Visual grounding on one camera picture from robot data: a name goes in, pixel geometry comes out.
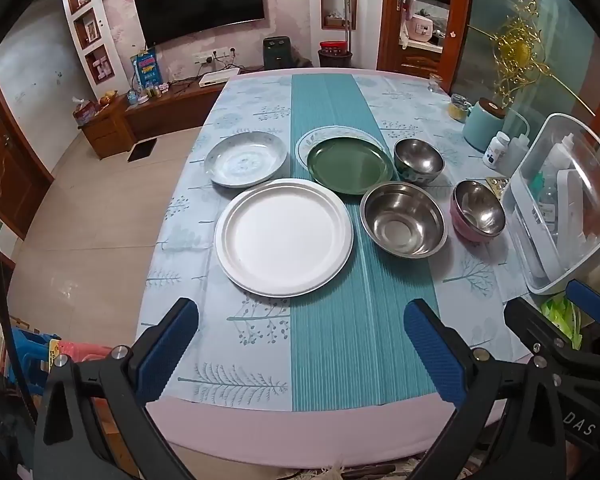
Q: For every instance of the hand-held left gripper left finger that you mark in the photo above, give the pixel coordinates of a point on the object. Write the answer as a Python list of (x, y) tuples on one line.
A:
[(167, 350)]

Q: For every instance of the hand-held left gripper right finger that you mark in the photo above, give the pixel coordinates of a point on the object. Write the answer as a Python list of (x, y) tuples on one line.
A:
[(435, 355)]

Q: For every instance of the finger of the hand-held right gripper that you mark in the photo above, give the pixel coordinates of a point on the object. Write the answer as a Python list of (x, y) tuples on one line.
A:
[(530, 322), (587, 295)]

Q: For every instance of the pink steel bowl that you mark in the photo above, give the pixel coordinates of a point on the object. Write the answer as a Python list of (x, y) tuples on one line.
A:
[(477, 205)]

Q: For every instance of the large steel bowl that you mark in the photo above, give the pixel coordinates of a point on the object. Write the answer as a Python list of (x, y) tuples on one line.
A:
[(402, 220)]

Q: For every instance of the large white plate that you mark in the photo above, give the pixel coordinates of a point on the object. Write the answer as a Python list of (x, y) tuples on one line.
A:
[(282, 235)]

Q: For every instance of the small patterned steel bowl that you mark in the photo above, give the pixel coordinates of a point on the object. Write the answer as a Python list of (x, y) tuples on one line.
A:
[(419, 157)]

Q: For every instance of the blue patterned white plate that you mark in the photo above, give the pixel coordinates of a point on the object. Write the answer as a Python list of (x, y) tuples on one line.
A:
[(245, 160)]

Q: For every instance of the green plate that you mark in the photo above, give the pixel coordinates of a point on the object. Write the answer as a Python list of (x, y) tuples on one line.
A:
[(350, 165)]

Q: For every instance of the green wet wipe pack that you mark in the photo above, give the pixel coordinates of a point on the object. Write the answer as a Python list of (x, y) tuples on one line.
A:
[(560, 315)]

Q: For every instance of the clear lidded storage box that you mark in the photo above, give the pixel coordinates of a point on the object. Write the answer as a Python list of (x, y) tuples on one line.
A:
[(530, 240)]

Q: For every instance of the pink plastic stool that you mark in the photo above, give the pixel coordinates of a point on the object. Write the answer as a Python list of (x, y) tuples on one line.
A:
[(80, 350)]

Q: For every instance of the teal table runner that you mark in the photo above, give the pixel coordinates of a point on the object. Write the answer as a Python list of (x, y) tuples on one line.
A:
[(330, 310)]

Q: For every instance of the blue plastic stool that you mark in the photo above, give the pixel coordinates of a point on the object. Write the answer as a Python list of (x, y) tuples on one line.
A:
[(27, 355)]

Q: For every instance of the pill blister pack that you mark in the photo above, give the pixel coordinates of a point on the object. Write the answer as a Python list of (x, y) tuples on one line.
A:
[(497, 184)]

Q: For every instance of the pink table cover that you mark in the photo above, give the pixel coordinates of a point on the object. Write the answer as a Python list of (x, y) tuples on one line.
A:
[(300, 430)]

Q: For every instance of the white squeeze bottle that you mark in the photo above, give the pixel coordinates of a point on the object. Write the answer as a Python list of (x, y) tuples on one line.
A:
[(512, 155)]

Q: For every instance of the white pill bottle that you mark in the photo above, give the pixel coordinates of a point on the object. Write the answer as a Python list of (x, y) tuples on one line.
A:
[(495, 152)]

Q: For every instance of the teal canister with wooden lid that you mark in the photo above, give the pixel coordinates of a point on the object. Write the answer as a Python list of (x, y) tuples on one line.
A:
[(480, 127)]

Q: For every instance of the glass jar with yellow contents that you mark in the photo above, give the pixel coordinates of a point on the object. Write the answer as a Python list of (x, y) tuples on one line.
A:
[(459, 110)]

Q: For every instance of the wooden television cabinet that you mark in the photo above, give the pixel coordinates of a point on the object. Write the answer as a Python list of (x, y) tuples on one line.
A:
[(150, 112)]

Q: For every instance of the wooden door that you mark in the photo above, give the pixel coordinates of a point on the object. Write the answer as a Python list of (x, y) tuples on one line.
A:
[(10, 170)]

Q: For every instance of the round floral table mat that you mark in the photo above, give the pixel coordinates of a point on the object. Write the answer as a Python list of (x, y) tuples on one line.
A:
[(304, 141)]

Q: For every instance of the tissue box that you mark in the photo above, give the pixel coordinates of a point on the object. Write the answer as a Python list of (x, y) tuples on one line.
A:
[(85, 112)]

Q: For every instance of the clear glass cup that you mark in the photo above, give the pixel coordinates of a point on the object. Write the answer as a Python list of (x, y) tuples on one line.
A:
[(435, 84)]

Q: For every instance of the tree print tablecloth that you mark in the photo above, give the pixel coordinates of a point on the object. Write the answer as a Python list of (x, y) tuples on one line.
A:
[(260, 110)]

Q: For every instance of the white set-top box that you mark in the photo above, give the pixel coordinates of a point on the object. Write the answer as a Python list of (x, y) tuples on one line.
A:
[(217, 76)]

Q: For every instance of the blue printed box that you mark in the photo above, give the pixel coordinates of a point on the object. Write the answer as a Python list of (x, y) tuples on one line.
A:
[(146, 67)]

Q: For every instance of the frosted glass partition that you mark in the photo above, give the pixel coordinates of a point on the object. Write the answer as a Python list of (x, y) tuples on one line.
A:
[(555, 10)]

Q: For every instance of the pink rice cooker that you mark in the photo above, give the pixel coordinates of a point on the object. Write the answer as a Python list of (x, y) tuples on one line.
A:
[(420, 30)]

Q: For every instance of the red lid container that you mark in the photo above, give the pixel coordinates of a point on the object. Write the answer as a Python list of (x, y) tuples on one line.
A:
[(335, 55)]

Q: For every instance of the dark green air fryer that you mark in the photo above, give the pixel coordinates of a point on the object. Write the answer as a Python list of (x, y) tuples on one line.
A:
[(277, 52)]

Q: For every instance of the black flat television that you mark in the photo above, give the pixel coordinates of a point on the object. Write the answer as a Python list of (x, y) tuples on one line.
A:
[(200, 5)]

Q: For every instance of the white wall socket strip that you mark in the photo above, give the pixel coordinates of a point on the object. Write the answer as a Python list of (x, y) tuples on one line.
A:
[(211, 54)]

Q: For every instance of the wooden door frame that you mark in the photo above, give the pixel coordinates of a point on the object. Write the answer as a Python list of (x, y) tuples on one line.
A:
[(390, 35)]

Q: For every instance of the white wall shelf unit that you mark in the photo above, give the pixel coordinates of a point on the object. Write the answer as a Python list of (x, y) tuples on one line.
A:
[(94, 7)]

